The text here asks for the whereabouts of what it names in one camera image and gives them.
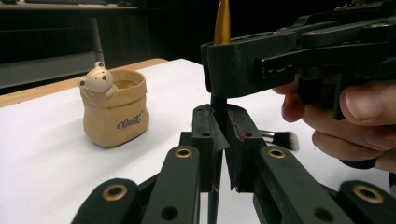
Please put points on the white desk frame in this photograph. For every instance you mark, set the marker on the white desk frame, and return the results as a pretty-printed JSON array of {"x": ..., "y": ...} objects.
[{"x": 46, "y": 70}]

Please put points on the black pen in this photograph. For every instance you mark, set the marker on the black pen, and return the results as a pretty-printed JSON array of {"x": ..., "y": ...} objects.
[{"x": 281, "y": 140}]

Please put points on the white table mat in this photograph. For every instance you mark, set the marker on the white table mat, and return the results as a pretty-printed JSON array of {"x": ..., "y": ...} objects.
[{"x": 46, "y": 161}]

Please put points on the small wooden cup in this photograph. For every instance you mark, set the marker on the small wooden cup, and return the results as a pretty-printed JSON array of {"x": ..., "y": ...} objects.
[{"x": 115, "y": 121}]

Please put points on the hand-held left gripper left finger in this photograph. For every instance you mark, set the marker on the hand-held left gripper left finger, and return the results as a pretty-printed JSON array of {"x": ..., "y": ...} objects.
[{"x": 205, "y": 130}]

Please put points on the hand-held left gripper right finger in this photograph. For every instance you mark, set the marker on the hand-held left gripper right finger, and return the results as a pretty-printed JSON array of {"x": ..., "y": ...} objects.
[{"x": 246, "y": 140}]

